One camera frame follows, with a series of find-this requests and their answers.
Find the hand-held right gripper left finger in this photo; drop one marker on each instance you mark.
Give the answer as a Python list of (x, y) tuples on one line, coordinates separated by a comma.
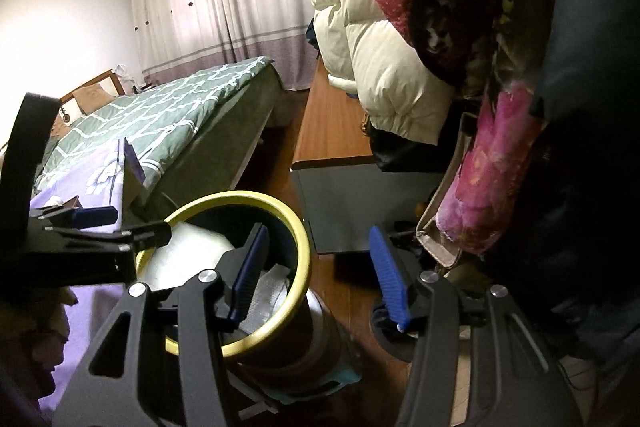
[(247, 277)]

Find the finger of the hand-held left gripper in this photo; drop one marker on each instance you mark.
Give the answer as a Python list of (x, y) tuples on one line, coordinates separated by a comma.
[(95, 217), (150, 234)]

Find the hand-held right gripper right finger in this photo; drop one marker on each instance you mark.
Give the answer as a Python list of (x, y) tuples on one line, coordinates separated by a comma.
[(390, 277)]

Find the brown plastic tray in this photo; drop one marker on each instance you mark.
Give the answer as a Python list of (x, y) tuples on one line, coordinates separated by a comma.
[(70, 203)]

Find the white plastic wrap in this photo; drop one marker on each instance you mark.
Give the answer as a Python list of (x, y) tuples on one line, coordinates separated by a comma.
[(272, 294)]

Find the yellow rimmed trash bin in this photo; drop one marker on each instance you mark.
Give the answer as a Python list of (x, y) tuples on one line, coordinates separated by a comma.
[(320, 337)]

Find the purple floral tablecloth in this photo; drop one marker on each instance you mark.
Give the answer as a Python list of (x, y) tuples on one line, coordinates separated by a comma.
[(100, 179)]

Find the beige tote bag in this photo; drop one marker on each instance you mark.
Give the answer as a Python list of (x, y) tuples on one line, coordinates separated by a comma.
[(435, 237)]

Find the dark hanging ornament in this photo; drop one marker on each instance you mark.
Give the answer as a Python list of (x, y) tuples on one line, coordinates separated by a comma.
[(62, 112)]

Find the brown square pillow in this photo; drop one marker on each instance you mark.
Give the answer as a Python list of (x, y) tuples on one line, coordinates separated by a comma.
[(92, 99)]

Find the dark handbag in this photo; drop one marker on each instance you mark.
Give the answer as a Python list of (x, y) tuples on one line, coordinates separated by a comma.
[(405, 152)]

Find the green checked quilt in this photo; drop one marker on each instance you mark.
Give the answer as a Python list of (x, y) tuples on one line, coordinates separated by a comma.
[(165, 107)]

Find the wooden bed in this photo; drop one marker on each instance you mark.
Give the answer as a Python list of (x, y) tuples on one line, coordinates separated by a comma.
[(235, 132)]

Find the pink floral garment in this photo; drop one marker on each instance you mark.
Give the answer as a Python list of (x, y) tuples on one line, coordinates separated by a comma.
[(495, 157)]

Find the wooden desk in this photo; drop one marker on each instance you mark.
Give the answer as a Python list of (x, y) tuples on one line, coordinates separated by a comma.
[(335, 122)]

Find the pile of mixed clothes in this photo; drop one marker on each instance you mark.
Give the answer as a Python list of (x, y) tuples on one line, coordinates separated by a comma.
[(311, 34)]

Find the dark floral garment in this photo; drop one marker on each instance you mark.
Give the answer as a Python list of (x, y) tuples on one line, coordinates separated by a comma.
[(465, 22)]

